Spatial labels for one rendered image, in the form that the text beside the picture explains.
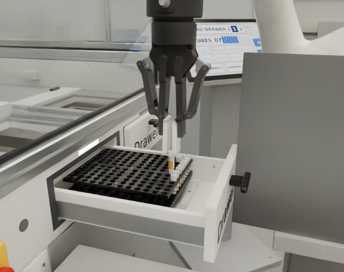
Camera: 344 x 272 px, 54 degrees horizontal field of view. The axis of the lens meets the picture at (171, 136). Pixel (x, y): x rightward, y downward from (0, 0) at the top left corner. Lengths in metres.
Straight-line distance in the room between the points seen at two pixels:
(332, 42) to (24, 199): 0.75
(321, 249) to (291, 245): 0.06
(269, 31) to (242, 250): 1.28
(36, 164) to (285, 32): 0.66
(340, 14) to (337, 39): 3.26
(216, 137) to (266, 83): 0.97
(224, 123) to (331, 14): 2.73
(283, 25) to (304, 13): 3.22
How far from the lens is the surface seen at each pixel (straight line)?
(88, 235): 0.83
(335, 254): 0.81
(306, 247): 0.80
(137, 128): 0.94
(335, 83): 0.68
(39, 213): 0.66
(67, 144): 0.69
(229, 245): 1.94
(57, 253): 0.74
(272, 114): 0.69
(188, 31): 0.56
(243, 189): 0.63
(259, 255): 1.91
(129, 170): 0.72
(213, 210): 0.54
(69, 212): 0.68
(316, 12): 4.15
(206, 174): 0.80
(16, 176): 0.60
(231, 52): 1.54
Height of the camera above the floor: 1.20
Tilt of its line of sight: 19 degrees down
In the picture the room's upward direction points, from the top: straight up
